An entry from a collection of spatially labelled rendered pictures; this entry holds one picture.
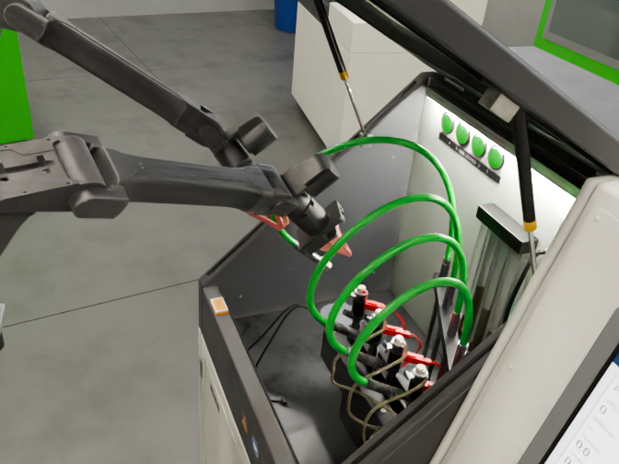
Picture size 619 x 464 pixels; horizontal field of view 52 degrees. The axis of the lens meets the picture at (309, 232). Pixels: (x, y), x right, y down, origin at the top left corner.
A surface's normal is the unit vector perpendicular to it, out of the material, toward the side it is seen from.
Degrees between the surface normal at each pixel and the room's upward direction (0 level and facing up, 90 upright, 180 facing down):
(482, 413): 76
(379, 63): 90
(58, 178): 26
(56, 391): 0
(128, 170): 36
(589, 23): 90
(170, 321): 0
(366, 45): 90
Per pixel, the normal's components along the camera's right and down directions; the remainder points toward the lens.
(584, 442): -0.88, -0.07
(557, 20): -0.92, 0.15
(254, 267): 0.37, 0.52
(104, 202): 0.49, 0.80
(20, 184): 0.34, -0.55
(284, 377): 0.08, -0.84
